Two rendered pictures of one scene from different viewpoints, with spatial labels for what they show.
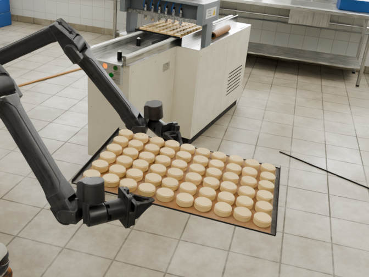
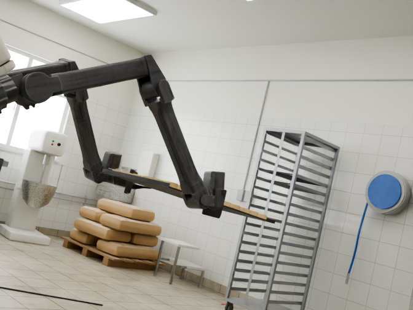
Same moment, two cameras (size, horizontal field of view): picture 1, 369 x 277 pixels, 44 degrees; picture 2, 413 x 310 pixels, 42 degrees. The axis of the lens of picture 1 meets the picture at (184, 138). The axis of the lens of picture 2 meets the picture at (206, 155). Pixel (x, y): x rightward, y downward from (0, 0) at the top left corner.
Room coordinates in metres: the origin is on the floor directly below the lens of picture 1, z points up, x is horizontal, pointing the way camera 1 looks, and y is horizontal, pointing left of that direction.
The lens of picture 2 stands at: (0.02, 1.71, 0.99)
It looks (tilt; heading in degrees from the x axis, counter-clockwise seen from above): 5 degrees up; 306
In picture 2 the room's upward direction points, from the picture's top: 14 degrees clockwise
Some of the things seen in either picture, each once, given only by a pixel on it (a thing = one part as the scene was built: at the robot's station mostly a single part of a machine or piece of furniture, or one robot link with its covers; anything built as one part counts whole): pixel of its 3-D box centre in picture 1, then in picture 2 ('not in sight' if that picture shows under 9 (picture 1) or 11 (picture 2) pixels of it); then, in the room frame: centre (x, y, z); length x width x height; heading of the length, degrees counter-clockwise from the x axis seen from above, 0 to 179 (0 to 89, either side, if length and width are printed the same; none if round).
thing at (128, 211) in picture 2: not in sight; (125, 210); (4.74, -3.42, 0.64); 0.72 x 0.42 x 0.15; 174
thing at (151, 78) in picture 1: (133, 100); not in sight; (3.27, 0.42, 0.45); 0.70 x 0.34 x 0.90; 157
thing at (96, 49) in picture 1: (158, 28); not in sight; (3.89, 0.31, 0.87); 2.01 x 0.03 x 0.07; 157
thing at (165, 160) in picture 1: (162, 161); not in sight; (1.33, 0.06, 1.01); 0.05 x 0.05 x 0.02
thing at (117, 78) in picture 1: (106, 71); not in sight; (2.94, 0.56, 0.77); 0.24 x 0.04 x 0.14; 67
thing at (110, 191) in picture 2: not in sight; (120, 185); (5.49, -3.99, 0.92); 1.00 x 0.36 x 1.11; 168
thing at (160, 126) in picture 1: (165, 132); (123, 179); (1.57, 0.08, 1.00); 0.07 x 0.07 x 0.10; 35
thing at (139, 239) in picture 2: not in sight; (130, 234); (4.73, -3.61, 0.34); 0.72 x 0.42 x 0.15; 168
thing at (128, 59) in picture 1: (189, 34); not in sight; (3.78, 0.04, 0.87); 2.01 x 0.03 x 0.07; 157
